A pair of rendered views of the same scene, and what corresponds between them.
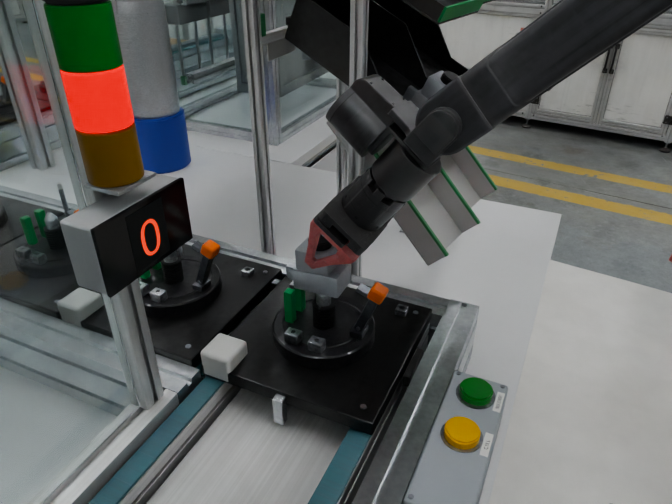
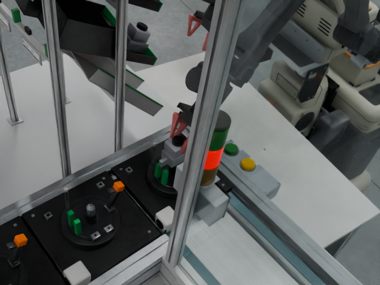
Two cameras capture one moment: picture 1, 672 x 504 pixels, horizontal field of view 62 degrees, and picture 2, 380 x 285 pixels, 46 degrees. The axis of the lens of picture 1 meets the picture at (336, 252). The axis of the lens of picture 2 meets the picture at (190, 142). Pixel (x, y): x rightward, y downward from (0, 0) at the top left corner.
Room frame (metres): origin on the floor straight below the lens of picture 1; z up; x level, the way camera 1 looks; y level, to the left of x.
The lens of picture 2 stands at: (0.36, 0.74, 1.93)
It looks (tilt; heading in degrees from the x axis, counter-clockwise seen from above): 47 degrees down; 286
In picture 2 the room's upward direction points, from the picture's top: 11 degrees clockwise
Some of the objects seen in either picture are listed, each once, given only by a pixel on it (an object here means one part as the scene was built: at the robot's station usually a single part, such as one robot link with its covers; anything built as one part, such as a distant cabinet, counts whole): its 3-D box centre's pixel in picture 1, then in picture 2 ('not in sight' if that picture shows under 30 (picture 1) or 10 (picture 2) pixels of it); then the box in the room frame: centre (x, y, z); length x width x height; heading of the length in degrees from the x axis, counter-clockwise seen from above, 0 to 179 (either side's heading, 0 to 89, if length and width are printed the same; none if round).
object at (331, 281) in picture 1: (314, 260); (173, 150); (0.60, 0.03, 1.09); 0.08 x 0.04 x 0.07; 65
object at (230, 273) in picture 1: (171, 266); (90, 214); (0.71, 0.25, 1.01); 0.24 x 0.24 x 0.13; 65
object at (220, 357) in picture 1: (224, 357); (167, 219); (0.55, 0.15, 0.97); 0.05 x 0.05 x 0.04; 65
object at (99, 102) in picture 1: (98, 96); not in sight; (0.48, 0.20, 1.33); 0.05 x 0.05 x 0.05
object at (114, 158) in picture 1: (111, 151); not in sight; (0.48, 0.20, 1.28); 0.05 x 0.05 x 0.05
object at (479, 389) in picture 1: (475, 393); not in sight; (0.49, -0.17, 0.96); 0.04 x 0.04 x 0.02
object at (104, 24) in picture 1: (84, 34); not in sight; (0.48, 0.20, 1.38); 0.05 x 0.05 x 0.05
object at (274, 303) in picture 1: (324, 339); (172, 178); (0.60, 0.02, 0.96); 0.24 x 0.24 x 0.02; 65
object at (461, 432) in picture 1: (461, 434); not in sight; (0.43, -0.14, 0.96); 0.04 x 0.04 x 0.02
